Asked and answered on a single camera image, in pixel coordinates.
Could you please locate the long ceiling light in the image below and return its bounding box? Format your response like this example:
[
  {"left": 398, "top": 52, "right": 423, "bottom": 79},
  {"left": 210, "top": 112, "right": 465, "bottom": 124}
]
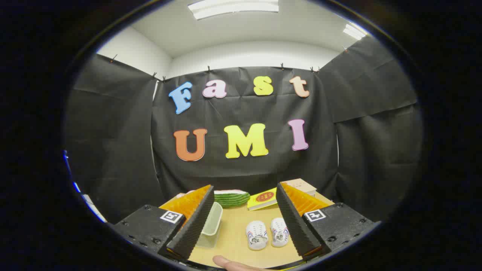
[{"left": 188, "top": 0, "right": 279, "bottom": 20}]

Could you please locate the small ceiling light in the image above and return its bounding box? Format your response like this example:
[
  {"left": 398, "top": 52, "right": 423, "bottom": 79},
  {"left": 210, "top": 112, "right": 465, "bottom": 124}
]
[{"left": 343, "top": 23, "right": 367, "bottom": 41}]

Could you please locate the yellow book with red circle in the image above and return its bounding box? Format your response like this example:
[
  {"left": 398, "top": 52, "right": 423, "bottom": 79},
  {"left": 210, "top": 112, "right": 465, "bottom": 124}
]
[{"left": 247, "top": 187, "right": 279, "bottom": 211}]

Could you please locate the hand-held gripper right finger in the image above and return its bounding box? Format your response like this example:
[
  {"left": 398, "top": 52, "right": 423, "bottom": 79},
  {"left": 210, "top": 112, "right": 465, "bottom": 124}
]
[{"left": 276, "top": 182, "right": 376, "bottom": 260}]

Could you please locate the black backdrop cloth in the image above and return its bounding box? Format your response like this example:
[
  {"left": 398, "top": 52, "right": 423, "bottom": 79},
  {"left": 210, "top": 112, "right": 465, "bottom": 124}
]
[{"left": 64, "top": 36, "right": 424, "bottom": 222}]

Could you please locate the pale translucent storage box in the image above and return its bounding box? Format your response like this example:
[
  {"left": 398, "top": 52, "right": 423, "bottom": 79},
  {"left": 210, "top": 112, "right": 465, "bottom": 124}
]
[{"left": 195, "top": 202, "right": 223, "bottom": 249}]

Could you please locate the white canvas shoe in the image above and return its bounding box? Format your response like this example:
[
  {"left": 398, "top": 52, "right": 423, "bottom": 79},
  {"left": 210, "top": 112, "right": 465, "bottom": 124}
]
[
  {"left": 270, "top": 217, "right": 290, "bottom": 248},
  {"left": 246, "top": 221, "right": 268, "bottom": 251}
]

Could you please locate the thick beige book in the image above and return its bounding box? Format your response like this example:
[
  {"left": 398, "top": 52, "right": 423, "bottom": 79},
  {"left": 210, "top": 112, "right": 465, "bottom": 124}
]
[{"left": 289, "top": 178, "right": 317, "bottom": 197}]

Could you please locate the watermelon slice plush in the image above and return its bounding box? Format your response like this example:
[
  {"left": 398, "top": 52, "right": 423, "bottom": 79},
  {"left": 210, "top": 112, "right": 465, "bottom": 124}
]
[{"left": 214, "top": 189, "right": 251, "bottom": 208}]

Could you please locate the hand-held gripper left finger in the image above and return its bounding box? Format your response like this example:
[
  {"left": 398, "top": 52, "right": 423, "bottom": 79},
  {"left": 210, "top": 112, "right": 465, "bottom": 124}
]
[{"left": 112, "top": 184, "right": 215, "bottom": 263}]

